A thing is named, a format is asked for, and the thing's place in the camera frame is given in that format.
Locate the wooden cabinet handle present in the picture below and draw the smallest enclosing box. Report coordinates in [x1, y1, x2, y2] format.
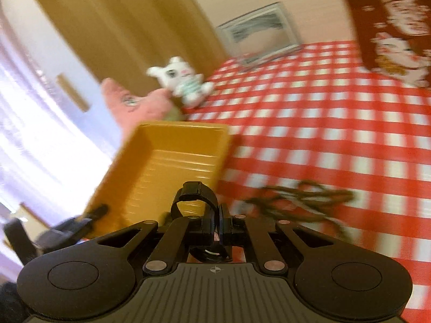
[55, 72, 90, 112]

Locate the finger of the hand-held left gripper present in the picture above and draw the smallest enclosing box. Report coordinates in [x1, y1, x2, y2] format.
[79, 203, 110, 224]

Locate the brown wooden bead necklace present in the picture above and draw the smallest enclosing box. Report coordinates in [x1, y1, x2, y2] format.
[244, 180, 356, 241]

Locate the yellow plastic tray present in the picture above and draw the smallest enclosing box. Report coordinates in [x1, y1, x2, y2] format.
[86, 123, 233, 239]

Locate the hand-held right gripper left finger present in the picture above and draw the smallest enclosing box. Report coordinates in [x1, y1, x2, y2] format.
[98, 215, 218, 275]

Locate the pink starfish plush toy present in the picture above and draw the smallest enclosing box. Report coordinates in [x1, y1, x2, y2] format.
[101, 78, 184, 135]

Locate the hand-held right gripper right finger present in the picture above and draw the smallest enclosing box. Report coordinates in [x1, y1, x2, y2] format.
[219, 203, 337, 272]

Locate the white rabbit plush toy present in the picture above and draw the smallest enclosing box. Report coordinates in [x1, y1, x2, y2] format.
[146, 57, 216, 110]

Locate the silver picture frame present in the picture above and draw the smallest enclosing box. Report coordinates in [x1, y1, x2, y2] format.
[215, 2, 304, 71]

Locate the wooden wall panel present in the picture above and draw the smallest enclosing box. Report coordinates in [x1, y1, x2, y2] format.
[20, 0, 230, 123]

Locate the red white checkered tablecloth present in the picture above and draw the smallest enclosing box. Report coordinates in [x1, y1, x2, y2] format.
[182, 40, 431, 323]

